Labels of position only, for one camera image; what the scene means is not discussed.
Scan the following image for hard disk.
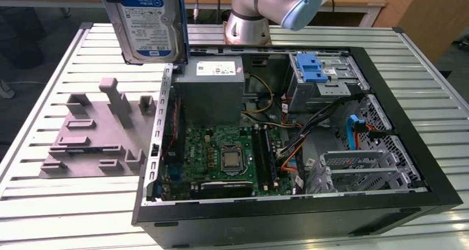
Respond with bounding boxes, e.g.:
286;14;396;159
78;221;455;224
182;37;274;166
95;0;191;66

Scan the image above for grey stand foot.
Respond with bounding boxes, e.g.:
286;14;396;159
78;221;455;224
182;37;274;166
0;78;17;99

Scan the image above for grey power supply unit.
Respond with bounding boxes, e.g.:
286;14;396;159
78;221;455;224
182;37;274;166
172;55;247;127

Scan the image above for grey parts rack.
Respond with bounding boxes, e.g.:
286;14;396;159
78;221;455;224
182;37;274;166
39;78;159;181

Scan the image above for green motherboard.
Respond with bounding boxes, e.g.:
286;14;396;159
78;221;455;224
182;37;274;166
160;125;295;201

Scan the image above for blue drive latch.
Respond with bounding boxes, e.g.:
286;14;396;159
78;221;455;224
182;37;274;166
296;53;330;83

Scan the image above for silver optical drive cage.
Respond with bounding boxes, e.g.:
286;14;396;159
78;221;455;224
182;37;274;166
286;52;371;113

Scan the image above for silver CPU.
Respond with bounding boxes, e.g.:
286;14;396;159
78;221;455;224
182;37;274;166
222;152;243;170

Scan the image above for black RAM stick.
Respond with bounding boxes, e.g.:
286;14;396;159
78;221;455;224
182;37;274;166
252;125;271;191
262;125;282;187

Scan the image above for black graphics card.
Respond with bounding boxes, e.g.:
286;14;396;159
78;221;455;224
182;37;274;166
190;180;255;199

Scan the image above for brown wooden cabinet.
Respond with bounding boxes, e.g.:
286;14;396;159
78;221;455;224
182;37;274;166
374;0;469;63

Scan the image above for black PC case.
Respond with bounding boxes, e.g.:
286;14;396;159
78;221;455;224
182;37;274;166
131;43;464;248

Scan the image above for black chair base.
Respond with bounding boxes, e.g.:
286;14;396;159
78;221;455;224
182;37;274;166
452;34;469;51

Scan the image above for yellow power wires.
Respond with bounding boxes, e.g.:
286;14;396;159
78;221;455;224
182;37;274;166
242;74;276;115

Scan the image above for black cable bundle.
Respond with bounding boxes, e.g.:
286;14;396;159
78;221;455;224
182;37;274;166
278;100;342;163

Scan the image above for orange wire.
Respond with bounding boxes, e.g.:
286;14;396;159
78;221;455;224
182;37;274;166
280;140;307;171

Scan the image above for blue data wire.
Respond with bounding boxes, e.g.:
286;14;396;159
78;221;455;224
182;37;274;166
347;114;363;151

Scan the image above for black power connector red wires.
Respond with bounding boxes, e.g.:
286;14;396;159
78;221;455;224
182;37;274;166
362;125;390;140

